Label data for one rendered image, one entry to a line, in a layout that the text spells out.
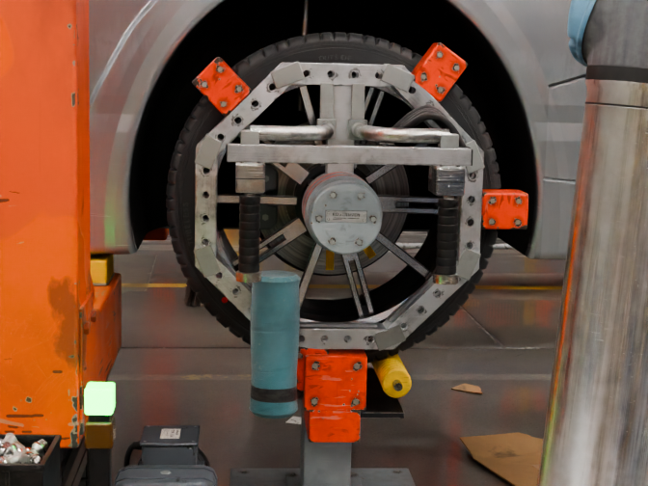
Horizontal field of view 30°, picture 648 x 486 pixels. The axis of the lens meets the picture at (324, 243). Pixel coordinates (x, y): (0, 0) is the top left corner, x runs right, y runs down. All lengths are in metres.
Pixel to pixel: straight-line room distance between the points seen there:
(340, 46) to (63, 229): 0.74
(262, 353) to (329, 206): 0.29
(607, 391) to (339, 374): 1.22
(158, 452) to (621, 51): 1.37
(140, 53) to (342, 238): 0.55
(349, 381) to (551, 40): 0.77
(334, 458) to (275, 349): 0.43
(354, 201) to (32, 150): 0.59
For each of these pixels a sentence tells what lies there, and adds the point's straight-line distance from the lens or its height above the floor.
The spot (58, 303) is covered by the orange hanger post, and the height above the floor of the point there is 0.75.
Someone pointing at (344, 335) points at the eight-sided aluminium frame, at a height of 0.61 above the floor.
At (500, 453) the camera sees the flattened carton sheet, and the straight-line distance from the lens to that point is 3.60.
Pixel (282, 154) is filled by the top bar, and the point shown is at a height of 0.96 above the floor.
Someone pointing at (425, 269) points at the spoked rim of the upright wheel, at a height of 0.72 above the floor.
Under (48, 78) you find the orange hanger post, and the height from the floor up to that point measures 1.09.
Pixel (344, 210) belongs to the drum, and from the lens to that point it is 2.13.
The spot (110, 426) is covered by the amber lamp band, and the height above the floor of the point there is 0.60.
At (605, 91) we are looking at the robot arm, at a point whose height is 1.10.
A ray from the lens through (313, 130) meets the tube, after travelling 2.08.
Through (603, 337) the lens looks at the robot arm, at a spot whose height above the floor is 0.87.
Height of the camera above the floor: 1.12
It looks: 8 degrees down
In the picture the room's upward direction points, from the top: 1 degrees clockwise
